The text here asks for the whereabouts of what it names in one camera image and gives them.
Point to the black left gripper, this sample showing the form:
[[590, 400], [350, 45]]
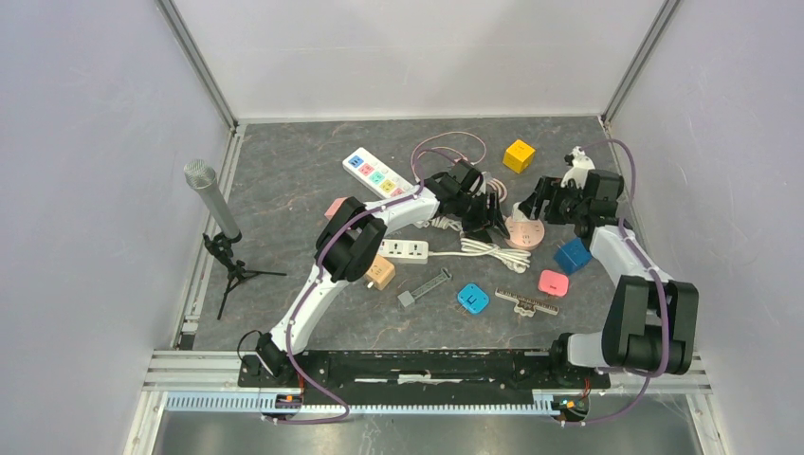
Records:
[[485, 220]]

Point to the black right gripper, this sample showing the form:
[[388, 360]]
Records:
[[550, 190]]

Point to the white plug adapter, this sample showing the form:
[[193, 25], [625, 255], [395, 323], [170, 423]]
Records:
[[517, 214]]

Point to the pink round socket base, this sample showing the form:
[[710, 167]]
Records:
[[524, 233]]

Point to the dark blue cube socket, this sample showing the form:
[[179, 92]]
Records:
[[572, 257]]

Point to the yellow cube plug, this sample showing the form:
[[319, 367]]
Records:
[[518, 156]]

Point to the blue plug adapter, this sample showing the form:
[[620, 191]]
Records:
[[472, 298]]

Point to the pink and blue block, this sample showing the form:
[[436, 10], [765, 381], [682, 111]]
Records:
[[553, 283]]

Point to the small white power strip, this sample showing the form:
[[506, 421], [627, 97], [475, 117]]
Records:
[[399, 251]]

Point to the long white power strip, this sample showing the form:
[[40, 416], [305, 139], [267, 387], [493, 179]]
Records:
[[375, 175]]

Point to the beige dragon plug adapter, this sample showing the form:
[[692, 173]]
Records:
[[380, 273]]

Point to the pink cube plug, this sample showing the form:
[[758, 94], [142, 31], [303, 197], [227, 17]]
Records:
[[334, 207]]

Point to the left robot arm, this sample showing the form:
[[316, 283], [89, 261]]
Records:
[[346, 248]]

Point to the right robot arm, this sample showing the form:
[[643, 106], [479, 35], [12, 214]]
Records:
[[651, 323]]

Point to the beige toothed ruler piece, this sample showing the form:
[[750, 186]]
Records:
[[525, 306]]

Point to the silver microphone on stand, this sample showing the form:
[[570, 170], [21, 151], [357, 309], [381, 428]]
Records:
[[202, 178]]

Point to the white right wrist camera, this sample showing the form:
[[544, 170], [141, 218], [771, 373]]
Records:
[[579, 167]]

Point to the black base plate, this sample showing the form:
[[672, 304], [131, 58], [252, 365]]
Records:
[[439, 377]]

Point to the aluminium front rail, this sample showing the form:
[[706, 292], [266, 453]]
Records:
[[208, 381]]

